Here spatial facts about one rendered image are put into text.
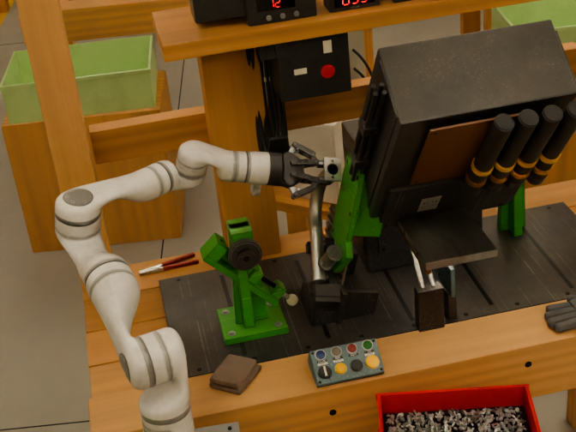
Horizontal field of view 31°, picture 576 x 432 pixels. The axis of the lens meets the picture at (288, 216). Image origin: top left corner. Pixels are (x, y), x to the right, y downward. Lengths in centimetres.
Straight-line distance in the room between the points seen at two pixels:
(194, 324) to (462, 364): 64
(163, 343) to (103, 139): 93
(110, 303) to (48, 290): 257
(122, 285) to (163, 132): 79
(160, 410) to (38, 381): 212
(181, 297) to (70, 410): 128
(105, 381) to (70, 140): 58
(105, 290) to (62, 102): 69
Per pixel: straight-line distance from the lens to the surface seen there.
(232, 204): 268
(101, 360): 251
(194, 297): 262
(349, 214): 235
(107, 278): 198
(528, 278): 261
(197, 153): 230
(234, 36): 238
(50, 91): 252
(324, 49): 245
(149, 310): 264
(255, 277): 240
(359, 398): 232
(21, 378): 404
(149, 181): 223
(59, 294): 446
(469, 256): 226
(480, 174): 215
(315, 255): 246
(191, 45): 237
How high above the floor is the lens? 234
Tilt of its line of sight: 30 degrees down
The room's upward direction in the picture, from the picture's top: 6 degrees counter-clockwise
